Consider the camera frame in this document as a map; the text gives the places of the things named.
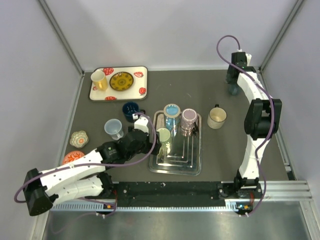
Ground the light green mug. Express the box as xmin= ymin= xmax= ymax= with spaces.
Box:
xmin=157 ymin=127 xmax=172 ymax=156

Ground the blue butterfly mug orange inside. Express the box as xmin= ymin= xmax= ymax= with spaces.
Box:
xmin=163 ymin=103 xmax=181 ymax=132

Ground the lilac ceramic mug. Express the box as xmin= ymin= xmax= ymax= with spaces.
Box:
xmin=180 ymin=108 xmax=198 ymax=136

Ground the grey-blue mug white inside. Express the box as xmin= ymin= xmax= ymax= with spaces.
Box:
xmin=227 ymin=83 xmax=240 ymax=96

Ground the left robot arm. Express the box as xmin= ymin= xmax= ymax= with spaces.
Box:
xmin=22 ymin=114 xmax=161 ymax=217

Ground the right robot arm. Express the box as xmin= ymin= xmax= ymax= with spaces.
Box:
xmin=226 ymin=50 xmax=282 ymax=198

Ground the dark blue enamel mug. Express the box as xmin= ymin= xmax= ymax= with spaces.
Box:
xmin=122 ymin=101 xmax=146 ymax=123

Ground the yellow mug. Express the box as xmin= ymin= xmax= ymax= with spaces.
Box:
xmin=90 ymin=69 xmax=108 ymax=91

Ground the cream mug black rim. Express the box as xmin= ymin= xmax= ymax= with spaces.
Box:
xmin=207 ymin=104 xmax=227 ymax=130

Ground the clear plastic measuring cup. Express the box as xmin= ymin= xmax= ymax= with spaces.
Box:
xmin=104 ymin=118 xmax=124 ymax=141

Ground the silver metal tray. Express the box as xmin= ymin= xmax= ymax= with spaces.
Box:
xmin=148 ymin=114 xmax=202 ymax=176

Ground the strawberry pattern white tray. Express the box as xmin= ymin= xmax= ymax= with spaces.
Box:
xmin=89 ymin=66 xmax=148 ymax=102

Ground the floral patterned small bowl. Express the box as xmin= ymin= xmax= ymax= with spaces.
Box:
xmin=69 ymin=130 xmax=89 ymax=149

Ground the yellow patterned small plate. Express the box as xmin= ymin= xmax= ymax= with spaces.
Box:
xmin=109 ymin=71 xmax=134 ymax=91

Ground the orange patterned small plate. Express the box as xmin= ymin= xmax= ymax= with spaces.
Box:
xmin=62 ymin=150 xmax=85 ymax=165

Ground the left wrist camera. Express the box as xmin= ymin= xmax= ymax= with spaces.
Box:
xmin=132 ymin=112 xmax=149 ymax=134

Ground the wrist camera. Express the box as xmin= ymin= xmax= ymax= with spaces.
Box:
xmin=245 ymin=53 xmax=252 ymax=67
xmin=132 ymin=112 xmax=149 ymax=134

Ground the grey slotted cable duct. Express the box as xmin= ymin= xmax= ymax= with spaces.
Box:
xmin=50 ymin=200 xmax=250 ymax=214

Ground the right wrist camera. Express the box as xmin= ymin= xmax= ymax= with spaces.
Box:
xmin=245 ymin=53 xmax=252 ymax=67

